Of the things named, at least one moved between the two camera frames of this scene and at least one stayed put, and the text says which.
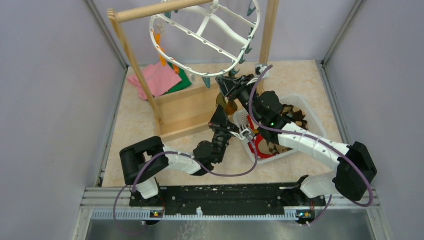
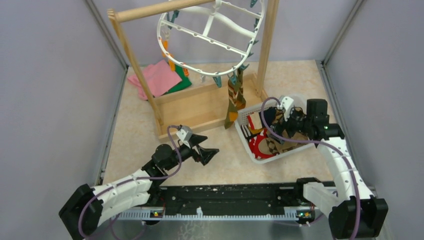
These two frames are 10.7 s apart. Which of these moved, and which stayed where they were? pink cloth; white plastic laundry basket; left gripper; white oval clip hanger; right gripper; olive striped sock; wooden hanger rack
Moved: right gripper; olive striped sock; white oval clip hanger; left gripper
Stayed: wooden hanger rack; pink cloth; white plastic laundry basket
